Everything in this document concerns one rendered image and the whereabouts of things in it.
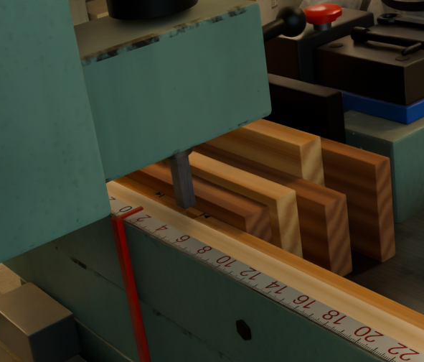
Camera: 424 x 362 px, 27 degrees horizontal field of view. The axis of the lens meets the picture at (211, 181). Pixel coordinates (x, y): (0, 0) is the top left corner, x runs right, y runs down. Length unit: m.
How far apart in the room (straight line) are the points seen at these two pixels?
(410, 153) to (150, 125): 0.19
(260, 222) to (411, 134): 0.12
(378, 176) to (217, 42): 0.13
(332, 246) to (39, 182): 0.20
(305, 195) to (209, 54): 0.11
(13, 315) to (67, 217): 0.26
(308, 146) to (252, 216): 0.06
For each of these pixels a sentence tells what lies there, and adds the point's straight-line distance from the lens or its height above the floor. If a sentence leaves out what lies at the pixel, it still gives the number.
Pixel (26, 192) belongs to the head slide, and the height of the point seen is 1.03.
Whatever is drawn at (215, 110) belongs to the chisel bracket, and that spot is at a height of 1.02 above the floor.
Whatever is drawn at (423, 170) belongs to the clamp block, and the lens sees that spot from 0.62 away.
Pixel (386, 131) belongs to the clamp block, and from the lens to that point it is 0.60.
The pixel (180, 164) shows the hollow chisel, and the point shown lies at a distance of 0.54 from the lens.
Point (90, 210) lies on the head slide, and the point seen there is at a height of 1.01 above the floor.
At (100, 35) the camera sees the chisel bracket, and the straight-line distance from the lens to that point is 0.50.
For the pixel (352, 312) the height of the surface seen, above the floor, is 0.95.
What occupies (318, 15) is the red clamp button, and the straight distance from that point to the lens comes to 0.65.
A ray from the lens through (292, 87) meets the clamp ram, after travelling 0.59.
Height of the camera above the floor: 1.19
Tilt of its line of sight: 24 degrees down
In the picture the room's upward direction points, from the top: 9 degrees counter-clockwise
